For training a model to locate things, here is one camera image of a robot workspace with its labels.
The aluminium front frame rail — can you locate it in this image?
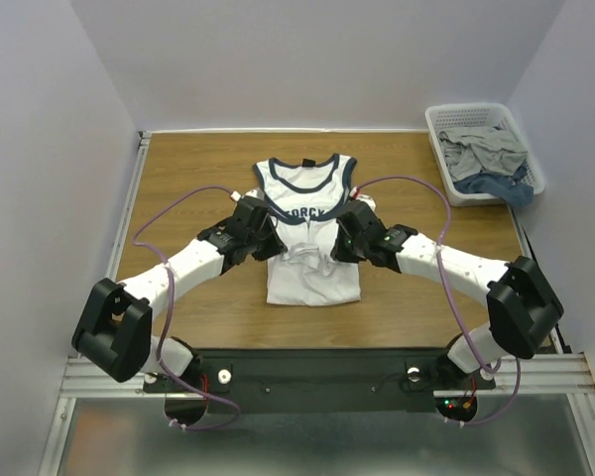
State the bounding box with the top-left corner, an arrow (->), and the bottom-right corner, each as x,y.
495,352 -> 595,476

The white perforated plastic basket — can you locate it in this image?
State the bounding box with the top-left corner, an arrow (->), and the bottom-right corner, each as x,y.
424,102 -> 545,208

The grey tank top in basket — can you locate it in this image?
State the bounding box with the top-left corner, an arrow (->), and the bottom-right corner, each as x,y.
438,126 -> 529,181

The aluminium table edge rail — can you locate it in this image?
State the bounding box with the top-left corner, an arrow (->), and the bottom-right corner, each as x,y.
71,131 -> 152,383

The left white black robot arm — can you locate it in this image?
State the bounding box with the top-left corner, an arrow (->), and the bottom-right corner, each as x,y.
71,195 -> 285,391

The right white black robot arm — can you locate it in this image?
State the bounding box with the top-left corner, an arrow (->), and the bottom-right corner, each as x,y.
332,200 -> 564,387

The white printed tank top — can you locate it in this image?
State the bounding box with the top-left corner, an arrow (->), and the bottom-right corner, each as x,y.
250,154 -> 361,306

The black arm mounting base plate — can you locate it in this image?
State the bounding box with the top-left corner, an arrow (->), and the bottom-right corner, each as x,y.
142,346 -> 497,416

